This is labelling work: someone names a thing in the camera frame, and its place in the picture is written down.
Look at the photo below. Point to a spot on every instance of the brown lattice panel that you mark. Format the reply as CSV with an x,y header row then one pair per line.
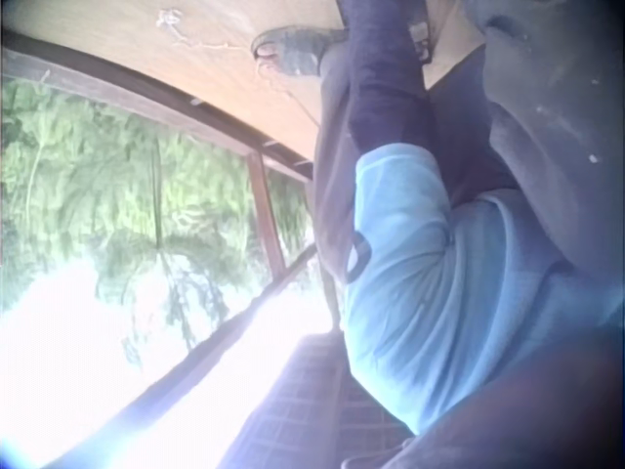
x,y
307,396

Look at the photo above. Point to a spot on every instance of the person's legs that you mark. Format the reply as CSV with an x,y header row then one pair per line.
x,y
332,146

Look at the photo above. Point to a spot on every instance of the large grey basin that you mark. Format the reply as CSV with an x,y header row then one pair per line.
x,y
552,127

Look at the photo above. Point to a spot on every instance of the green trees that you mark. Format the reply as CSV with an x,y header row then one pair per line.
x,y
112,176

